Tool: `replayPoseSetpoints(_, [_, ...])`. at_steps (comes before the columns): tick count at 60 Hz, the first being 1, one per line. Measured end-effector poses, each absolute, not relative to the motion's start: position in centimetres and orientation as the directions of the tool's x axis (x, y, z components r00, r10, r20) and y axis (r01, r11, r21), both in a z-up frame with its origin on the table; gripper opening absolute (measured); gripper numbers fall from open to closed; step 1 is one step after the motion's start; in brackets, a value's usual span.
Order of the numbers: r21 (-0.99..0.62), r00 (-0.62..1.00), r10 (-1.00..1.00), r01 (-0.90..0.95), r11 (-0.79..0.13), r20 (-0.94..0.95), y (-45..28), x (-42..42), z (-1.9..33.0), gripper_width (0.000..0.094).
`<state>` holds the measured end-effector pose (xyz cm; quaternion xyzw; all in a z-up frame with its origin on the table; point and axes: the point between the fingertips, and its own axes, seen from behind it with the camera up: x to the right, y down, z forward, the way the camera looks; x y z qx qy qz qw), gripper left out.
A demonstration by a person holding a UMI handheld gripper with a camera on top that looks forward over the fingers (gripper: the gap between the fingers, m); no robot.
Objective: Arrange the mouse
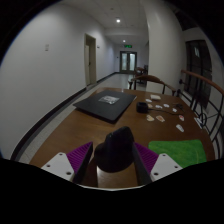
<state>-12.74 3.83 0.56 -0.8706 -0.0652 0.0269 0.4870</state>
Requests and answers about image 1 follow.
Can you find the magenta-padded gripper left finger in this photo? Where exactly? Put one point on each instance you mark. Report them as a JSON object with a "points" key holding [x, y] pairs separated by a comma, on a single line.
{"points": [[58, 165]]}

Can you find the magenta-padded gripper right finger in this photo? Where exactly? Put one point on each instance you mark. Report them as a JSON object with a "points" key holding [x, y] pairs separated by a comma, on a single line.
{"points": [[165, 166]]}

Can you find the black vertical computer mouse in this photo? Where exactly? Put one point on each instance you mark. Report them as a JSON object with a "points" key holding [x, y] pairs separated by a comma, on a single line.
{"points": [[115, 151]]}

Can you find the green mouse pad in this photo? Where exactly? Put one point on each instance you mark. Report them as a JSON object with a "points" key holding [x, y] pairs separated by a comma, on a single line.
{"points": [[180, 151]]}

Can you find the small white tag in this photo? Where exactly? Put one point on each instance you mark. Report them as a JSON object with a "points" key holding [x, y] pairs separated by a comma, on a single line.
{"points": [[179, 128], [174, 110], [159, 106], [166, 105], [148, 100]]}

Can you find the beige and red tag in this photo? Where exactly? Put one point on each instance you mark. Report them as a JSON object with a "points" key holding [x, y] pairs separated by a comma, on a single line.
{"points": [[160, 118]]}

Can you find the small beige tag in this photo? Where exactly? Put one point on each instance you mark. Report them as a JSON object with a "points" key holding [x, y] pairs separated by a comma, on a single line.
{"points": [[150, 118]]}

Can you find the red and white tag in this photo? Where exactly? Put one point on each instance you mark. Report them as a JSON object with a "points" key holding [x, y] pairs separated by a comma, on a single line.
{"points": [[181, 117]]}

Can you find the white paper card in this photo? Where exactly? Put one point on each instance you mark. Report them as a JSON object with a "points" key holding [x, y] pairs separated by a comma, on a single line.
{"points": [[198, 122]]}

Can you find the black key bundle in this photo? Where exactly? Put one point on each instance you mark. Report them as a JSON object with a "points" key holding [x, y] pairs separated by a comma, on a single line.
{"points": [[179, 106]]}

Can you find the small black box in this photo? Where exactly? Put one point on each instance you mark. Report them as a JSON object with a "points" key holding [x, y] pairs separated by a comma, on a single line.
{"points": [[142, 107]]}

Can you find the small white box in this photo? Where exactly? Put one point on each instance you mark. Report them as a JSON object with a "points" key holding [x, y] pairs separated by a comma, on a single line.
{"points": [[155, 97]]}

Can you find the black closed laptop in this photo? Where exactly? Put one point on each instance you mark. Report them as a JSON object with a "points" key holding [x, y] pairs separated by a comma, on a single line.
{"points": [[103, 106]]}

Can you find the wooden armchair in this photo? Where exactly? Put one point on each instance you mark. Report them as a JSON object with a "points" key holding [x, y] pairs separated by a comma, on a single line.
{"points": [[150, 78]]}

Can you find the black railing with wooden handrail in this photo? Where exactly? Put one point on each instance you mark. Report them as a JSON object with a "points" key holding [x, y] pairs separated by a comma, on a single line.
{"points": [[203, 80]]}

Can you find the distant wooden chair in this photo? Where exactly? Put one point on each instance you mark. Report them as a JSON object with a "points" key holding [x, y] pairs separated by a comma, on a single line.
{"points": [[140, 70]]}

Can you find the dark window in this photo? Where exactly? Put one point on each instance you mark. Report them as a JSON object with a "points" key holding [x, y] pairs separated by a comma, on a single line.
{"points": [[198, 70]]}

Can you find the glass double door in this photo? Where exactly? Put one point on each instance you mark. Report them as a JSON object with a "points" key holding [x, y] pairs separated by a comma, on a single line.
{"points": [[128, 62]]}

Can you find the side door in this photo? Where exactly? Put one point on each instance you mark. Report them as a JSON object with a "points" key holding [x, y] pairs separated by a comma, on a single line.
{"points": [[91, 60]]}

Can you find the green exit sign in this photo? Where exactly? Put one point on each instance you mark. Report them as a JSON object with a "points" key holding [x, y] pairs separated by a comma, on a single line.
{"points": [[128, 46]]}

